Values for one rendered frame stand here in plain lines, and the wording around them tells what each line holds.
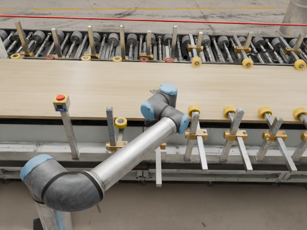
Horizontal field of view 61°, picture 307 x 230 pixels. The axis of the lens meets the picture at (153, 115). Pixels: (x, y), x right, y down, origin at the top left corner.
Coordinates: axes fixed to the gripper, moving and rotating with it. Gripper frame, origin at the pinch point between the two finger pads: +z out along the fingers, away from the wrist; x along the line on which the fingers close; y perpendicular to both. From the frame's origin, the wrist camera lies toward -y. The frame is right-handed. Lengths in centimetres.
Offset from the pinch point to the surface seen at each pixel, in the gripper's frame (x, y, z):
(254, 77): 78, 82, 11
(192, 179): 28, 34, 88
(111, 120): 6.1, -28.8, -6.8
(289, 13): 344, 236, 57
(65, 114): 6, -55, -11
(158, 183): -22.0, -0.9, 14.7
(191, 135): 5.4, 19.3, 4.5
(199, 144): -1.4, 23.7, 4.7
